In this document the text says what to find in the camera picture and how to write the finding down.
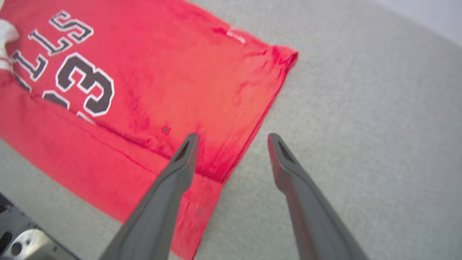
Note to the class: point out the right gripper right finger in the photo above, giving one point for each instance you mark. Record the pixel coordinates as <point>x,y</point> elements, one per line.
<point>310,216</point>

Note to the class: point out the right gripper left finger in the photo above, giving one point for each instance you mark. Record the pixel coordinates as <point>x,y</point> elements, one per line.
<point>158,216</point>

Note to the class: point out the red jersey with white sleeves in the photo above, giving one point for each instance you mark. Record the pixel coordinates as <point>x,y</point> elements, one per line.
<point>162,72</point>

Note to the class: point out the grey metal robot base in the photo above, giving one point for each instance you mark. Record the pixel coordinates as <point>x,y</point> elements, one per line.
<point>29,242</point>

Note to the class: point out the grey fabric sofa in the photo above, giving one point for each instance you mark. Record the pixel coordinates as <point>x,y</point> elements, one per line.
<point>361,126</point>

